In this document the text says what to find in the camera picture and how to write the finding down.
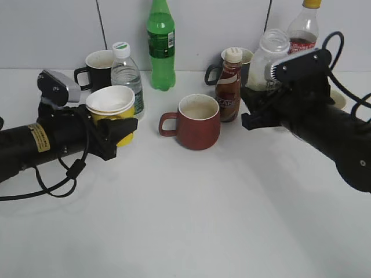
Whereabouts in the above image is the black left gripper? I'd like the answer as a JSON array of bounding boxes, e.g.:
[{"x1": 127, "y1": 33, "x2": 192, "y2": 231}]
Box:
[{"x1": 37, "y1": 103, "x2": 138, "y2": 160}]

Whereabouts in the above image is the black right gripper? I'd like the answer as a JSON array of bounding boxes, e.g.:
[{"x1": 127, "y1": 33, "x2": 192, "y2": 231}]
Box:
[{"x1": 241, "y1": 72, "x2": 336, "y2": 131}]

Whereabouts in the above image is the yellow paper cup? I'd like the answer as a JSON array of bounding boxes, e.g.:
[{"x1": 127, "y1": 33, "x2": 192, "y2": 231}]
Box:
[{"x1": 86, "y1": 85, "x2": 136, "y2": 148}]

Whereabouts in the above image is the milk bottle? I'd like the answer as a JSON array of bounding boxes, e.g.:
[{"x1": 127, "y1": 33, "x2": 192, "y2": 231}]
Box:
[{"x1": 246, "y1": 29, "x2": 290, "y2": 92}]

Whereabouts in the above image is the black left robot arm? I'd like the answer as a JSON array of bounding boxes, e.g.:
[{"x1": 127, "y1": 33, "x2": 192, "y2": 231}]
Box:
[{"x1": 1, "y1": 105, "x2": 138, "y2": 181}]

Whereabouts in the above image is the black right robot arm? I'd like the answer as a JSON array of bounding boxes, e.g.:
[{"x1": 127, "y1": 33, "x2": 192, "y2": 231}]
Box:
[{"x1": 241, "y1": 74, "x2": 370, "y2": 192}]

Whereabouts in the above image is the white paper cup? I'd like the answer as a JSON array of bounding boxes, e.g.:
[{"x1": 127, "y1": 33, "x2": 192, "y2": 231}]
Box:
[{"x1": 330, "y1": 90, "x2": 346, "y2": 109}]

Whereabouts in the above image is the brown coffee drink bottle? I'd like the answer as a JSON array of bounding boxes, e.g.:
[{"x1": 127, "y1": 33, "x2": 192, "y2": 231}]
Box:
[{"x1": 216, "y1": 47, "x2": 242, "y2": 122}]

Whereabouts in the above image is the dark grey ceramic mug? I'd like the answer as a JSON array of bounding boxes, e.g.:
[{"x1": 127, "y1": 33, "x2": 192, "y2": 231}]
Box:
[{"x1": 204, "y1": 47, "x2": 253, "y2": 87}]

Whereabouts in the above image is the clear water bottle green label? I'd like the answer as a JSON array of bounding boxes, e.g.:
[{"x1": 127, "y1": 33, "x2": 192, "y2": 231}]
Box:
[{"x1": 111, "y1": 42, "x2": 145, "y2": 120}]

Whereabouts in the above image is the red ceramic mug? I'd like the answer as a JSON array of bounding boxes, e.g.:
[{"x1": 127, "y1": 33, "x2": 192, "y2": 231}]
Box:
[{"x1": 158, "y1": 94, "x2": 221, "y2": 151}]

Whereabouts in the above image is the black ceramic mug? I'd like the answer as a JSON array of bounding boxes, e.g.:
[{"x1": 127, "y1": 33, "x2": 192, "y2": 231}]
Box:
[{"x1": 74, "y1": 50, "x2": 114, "y2": 92}]

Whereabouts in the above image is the cola bottle yellow cap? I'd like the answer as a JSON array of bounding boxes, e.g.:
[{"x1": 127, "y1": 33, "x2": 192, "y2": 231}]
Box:
[{"x1": 288, "y1": 0, "x2": 321, "y2": 54}]

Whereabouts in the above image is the green soda bottle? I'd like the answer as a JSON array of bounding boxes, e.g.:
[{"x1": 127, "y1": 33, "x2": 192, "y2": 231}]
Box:
[{"x1": 147, "y1": 0, "x2": 176, "y2": 92}]

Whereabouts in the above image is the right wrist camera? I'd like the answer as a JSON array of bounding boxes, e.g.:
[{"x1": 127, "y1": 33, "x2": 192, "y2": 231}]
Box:
[{"x1": 264, "y1": 48, "x2": 332, "y2": 83}]

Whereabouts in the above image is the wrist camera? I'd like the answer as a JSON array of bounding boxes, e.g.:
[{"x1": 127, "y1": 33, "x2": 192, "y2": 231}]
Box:
[
  {"x1": 37, "y1": 69, "x2": 81, "y2": 107},
  {"x1": 264, "y1": 48, "x2": 332, "y2": 83}
]

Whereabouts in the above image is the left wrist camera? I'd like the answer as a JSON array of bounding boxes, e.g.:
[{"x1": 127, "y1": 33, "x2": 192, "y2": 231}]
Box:
[{"x1": 37, "y1": 69, "x2": 81, "y2": 107}]

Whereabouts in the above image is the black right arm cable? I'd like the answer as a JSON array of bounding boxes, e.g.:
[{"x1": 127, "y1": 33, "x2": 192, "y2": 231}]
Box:
[{"x1": 320, "y1": 31, "x2": 371, "y2": 128}]

